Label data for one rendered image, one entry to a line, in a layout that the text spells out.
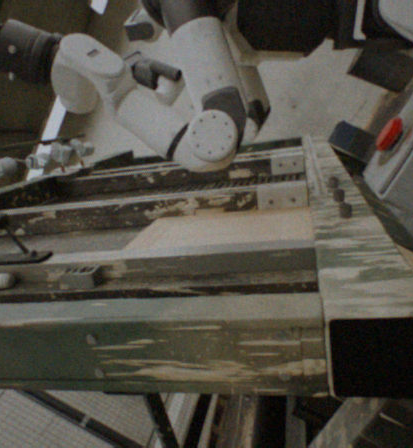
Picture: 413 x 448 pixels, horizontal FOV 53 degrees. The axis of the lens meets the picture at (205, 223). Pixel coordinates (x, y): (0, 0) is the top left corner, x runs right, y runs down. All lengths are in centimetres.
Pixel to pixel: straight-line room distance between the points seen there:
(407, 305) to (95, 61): 56
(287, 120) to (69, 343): 585
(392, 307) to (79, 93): 58
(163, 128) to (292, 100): 567
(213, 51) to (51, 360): 52
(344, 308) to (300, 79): 592
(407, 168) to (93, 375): 46
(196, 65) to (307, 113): 564
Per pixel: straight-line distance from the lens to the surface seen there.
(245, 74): 120
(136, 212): 116
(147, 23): 98
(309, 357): 52
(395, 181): 45
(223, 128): 64
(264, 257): 73
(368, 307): 50
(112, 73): 70
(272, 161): 165
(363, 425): 59
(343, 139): 532
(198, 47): 71
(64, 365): 63
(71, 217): 125
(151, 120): 69
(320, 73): 638
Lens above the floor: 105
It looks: 3 degrees up
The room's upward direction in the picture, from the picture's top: 62 degrees counter-clockwise
